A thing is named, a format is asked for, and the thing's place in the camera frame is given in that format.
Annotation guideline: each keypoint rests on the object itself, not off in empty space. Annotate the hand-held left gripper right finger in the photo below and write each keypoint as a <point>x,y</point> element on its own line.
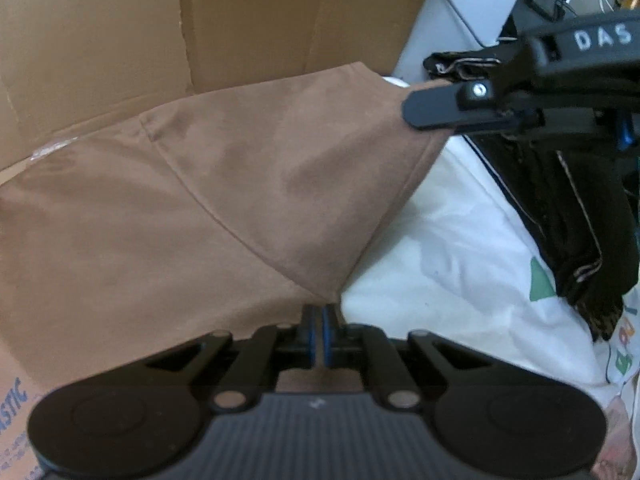
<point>327,335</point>

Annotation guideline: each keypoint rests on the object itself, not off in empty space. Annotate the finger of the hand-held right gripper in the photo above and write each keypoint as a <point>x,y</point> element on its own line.
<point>435,107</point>

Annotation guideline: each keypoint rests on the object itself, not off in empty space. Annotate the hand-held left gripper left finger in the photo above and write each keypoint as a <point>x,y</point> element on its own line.
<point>313,335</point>

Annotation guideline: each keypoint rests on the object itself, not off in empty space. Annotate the brown printed t-shirt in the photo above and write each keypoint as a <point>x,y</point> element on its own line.
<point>225,185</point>

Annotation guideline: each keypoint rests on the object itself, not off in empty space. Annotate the white bear print blanket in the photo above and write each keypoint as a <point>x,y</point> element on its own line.
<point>450,285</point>

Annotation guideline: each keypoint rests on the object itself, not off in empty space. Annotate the black garment with beige trim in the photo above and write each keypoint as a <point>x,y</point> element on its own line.
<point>575,220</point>

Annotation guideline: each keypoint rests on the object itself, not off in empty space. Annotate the brown cardboard box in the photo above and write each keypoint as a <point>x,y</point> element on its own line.
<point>250,20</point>

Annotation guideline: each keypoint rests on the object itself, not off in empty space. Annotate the printed cardboard box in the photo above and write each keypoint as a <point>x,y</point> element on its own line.
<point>20,425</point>

